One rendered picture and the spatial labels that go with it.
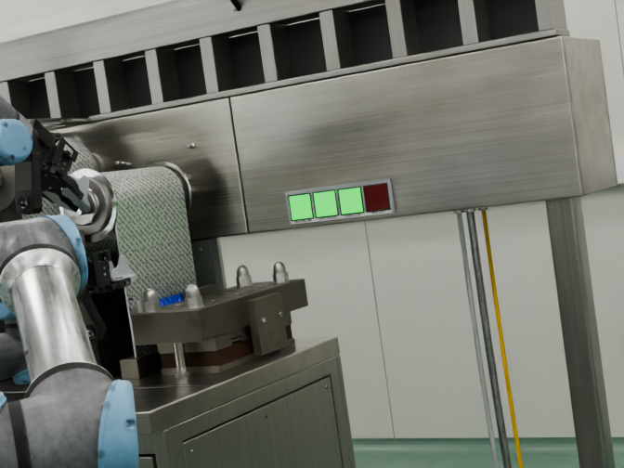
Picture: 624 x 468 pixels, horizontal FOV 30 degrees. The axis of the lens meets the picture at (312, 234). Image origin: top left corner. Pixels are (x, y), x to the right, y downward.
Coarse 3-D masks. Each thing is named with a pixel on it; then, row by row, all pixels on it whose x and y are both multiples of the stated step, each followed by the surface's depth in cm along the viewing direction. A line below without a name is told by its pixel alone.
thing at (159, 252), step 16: (128, 224) 233; (144, 224) 237; (160, 224) 242; (176, 224) 247; (128, 240) 232; (144, 240) 237; (160, 240) 241; (176, 240) 246; (128, 256) 232; (144, 256) 236; (160, 256) 241; (176, 256) 245; (192, 256) 250; (144, 272) 236; (160, 272) 240; (176, 272) 245; (192, 272) 250; (128, 288) 231; (144, 288) 235; (160, 288) 240; (176, 288) 244; (128, 304) 230
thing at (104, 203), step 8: (96, 184) 229; (96, 192) 229; (104, 192) 229; (104, 200) 229; (64, 208) 234; (104, 208) 229; (104, 216) 229; (96, 224) 230; (104, 224) 230; (88, 232) 232; (96, 232) 231
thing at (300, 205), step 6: (294, 198) 245; (300, 198) 245; (306, 198) 244; (294, 204) 245; (300, 204) 245; (306, 204) 244; (294, 210) 246; (300, 210) 245; (306, 210) 244; (294, 216) 246; (300, 216) 245; (306, 216) 244; (312, 216) 244
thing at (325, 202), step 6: (324, 192) 242; (330, 192) 241; (318, 198) 242; (324, 198) 242; (330, 198) 241; (318, 204) 243; (324, 204) 242; (330, 204) 241; (318, 210) 243; (324, 210) 242; (330, 210) 241; (336, 210) 241; (318, 216) 243
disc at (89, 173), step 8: (80, 176) 232; (88, 176) 231; (96, 176) 230; (104, 176) 229; (104, 184) 229; (112, 192) 228; (112, 200) 229; (112, 208) 229; (112, 216) 229; (112, 224) 229; (104, 232) 231; (88, 240) 233; (96, 240) 232
